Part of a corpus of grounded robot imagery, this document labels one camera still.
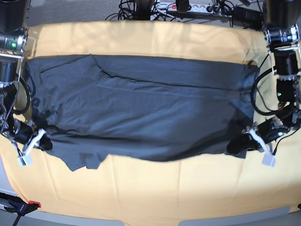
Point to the black robot arm image-left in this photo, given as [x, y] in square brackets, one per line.
[13, 37]

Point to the black power adapter brick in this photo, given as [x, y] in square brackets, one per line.
[246, 15]

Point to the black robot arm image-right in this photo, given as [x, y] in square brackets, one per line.
[279, 24]

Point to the white power strip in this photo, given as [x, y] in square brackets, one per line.
[193, 8]

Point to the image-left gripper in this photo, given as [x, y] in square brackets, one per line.
[22, 133]

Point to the yellow table cloth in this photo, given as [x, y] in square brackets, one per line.
[144, 193]

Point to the grey blue T-shirt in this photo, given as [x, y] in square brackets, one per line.
[149, 108]

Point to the black centre stand post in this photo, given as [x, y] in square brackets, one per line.
[143, 9]

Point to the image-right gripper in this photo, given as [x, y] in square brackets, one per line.
[269, 130]

